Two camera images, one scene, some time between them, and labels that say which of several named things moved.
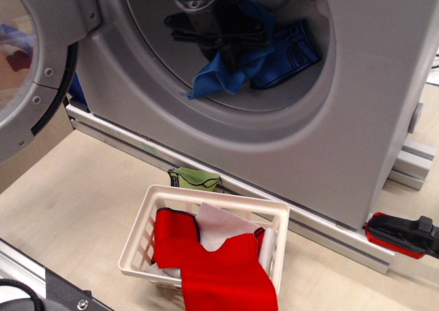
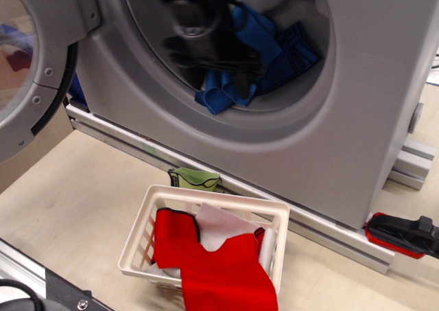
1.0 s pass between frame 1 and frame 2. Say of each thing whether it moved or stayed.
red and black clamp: stayed
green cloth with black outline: stayed
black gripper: moved
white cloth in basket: stayed
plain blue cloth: moved
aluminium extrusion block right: stayed
